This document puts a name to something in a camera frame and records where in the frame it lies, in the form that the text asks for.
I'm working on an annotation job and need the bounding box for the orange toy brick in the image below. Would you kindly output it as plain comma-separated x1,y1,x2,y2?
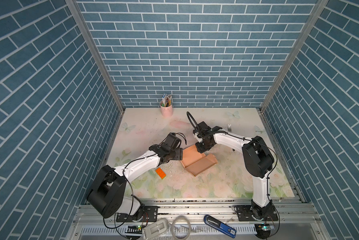
155,168,166,180

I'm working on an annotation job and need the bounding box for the orange paper box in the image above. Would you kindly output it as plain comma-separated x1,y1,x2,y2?
181,145,218,177

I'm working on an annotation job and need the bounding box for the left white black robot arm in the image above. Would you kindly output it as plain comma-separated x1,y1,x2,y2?
87,133,183,220

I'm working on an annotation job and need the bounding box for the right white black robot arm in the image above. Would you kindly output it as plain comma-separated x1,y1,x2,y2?
193,122,274,221

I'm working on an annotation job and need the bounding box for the pink metal pen cup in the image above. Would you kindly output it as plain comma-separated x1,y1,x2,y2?
159,101,173,118

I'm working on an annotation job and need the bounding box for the blue handheld device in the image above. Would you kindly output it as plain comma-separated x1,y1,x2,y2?
204,215,237,239

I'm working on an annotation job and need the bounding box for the grey handheld device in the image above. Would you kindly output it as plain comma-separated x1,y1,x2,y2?
142,219,169,240

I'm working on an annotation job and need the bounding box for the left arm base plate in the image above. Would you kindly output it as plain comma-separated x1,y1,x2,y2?
116,206,158,223

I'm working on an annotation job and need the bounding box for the coiled grey cable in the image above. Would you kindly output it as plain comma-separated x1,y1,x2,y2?
170,215,192,240

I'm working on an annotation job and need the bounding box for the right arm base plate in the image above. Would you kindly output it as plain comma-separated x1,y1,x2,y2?
233,204,279,222

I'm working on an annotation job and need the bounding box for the aluminium frame rail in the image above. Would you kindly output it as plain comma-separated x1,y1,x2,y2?
73,199,321,226

